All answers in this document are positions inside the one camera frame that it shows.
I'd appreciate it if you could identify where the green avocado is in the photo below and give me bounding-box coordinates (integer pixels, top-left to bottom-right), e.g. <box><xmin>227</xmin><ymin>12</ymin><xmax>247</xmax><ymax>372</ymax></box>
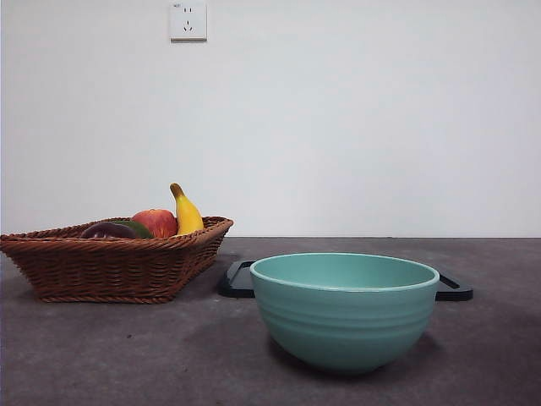
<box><xmin>110</xmin><ymin>219</ymin><xmax>156</xmax><ymax>240</ymax></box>

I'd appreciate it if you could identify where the red apple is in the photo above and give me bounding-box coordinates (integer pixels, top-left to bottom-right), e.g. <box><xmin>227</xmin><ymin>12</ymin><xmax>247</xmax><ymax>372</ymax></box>
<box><xmin>130</xmin><ymin>208</ymin><xmax>178</xmax><ymax>239</ymax></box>

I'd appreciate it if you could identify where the yellow banana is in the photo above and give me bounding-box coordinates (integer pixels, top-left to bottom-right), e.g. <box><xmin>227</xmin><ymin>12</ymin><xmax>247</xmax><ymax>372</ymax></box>
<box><xmin>169</xmin><ymin>182</ymin><xmax>205</xmax><ymax>236</ymax></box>

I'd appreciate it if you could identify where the teal ribbed bowl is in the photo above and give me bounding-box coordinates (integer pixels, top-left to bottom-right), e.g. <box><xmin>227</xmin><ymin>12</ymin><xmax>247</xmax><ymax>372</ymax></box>
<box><xmin>249</xmin><ymin>252</ymin><xmax>440</xmax><ymax>376</ymax></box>

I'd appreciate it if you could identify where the brown wicker basket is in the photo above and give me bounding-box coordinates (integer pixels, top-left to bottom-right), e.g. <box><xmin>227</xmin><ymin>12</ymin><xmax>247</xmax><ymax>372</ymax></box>
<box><xmin>0</xmin><ymin>216</ymin><xmax>234</xmax><ymax>305</ymax></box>

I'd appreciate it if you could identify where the white wall socket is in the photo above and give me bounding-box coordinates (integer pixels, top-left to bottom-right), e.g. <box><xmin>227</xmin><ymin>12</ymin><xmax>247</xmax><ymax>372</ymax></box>
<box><xmin>170</xmin><ymin>3</ymin><xmax>208</xmax><ymax>43</ymax></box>

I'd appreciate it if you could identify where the black rectangular tray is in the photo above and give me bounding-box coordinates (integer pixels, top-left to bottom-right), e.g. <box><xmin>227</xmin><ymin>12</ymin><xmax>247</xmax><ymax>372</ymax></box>
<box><xmin>217</xmin><ymin>260</ymin><xmax>474</xmax><ymax>302</ymax></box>

